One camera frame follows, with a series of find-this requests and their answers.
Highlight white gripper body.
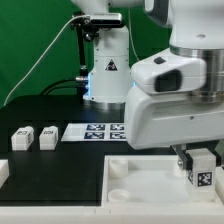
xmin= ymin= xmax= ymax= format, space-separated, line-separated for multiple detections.
xmin=124 ymin=86 xmax=224 ymax=150

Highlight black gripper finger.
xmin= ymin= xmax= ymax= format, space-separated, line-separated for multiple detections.
xmin=173 ymin=145 xmax=193 ymax=171

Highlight white square tabletop tray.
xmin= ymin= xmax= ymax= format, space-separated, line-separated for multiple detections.
xmin=102 ymin=155 xmax=223 ymax=206

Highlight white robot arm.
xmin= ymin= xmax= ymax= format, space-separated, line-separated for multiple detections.
xmin=71 ymin=0 xmax=224 ymax=150

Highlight white marker sheet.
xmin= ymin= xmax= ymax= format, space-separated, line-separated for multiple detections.
xmin=62 ymin=123 xmax=126 ymax=142

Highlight white front wall strip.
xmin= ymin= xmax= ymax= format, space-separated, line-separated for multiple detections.
xmin=0 ymin=207 xmax=224 ymax=224

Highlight black base cables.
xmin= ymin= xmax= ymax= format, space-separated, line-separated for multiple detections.
xmin=39 ymin=77 xmax=88 ymax=96

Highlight grey mounted camera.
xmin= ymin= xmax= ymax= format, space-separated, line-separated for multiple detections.
xmin=90 ymin=13 xmax=123 ymax=28

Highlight black camera stand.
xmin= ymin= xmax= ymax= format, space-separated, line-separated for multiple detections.
xmin=70 ymin=11 xmax=99 ymax=79

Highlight white cable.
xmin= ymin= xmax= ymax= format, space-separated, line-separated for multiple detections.
xmin=3 ymin=16 xmax=81 ymax=107

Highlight white left wall block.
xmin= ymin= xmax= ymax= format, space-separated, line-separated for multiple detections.
xmin=0 ymin=160 xmax=9 ymax=188

